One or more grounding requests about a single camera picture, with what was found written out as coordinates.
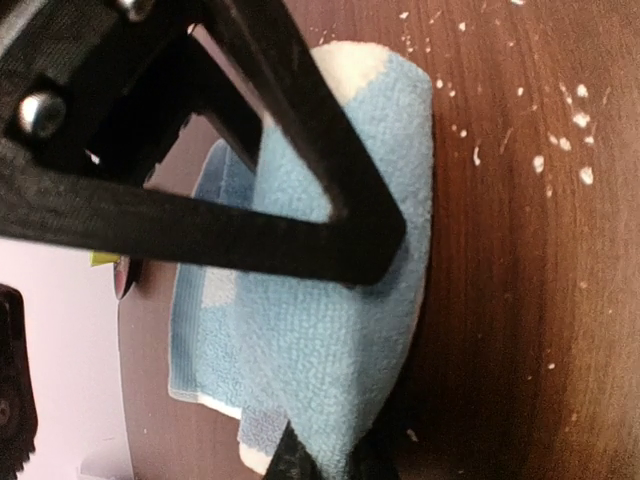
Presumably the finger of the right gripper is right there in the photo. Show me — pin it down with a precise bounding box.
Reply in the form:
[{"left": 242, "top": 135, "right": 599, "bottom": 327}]
[{"left": 1, "top": 1, "right": 406, "bottom": 286}]

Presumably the red floral plate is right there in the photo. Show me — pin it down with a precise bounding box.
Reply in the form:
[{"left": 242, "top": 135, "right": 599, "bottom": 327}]
[{"left": 113, "top": 256, "right": 143, "bottom": 300}]

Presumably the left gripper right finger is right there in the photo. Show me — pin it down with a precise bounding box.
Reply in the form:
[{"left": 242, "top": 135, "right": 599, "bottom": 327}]
[{"left": 348, "top": 430, "right": 400, "bottom": 480}]

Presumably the blue polka dot towel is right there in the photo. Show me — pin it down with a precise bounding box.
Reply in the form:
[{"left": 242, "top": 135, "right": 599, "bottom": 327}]
[{"left": 167, "top": 40, "right": 434, "bottom": 479}]

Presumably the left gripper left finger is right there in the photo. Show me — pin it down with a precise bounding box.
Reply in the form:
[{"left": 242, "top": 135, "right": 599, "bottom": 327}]
[{"left": 263, "top": 422, "right": 323, "bottom": 480}]

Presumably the green plastic bowl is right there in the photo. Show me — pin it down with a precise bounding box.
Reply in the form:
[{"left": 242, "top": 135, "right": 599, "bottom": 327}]
[{"left": 89, "top": 251, "right": 121, "bottom": 267}]

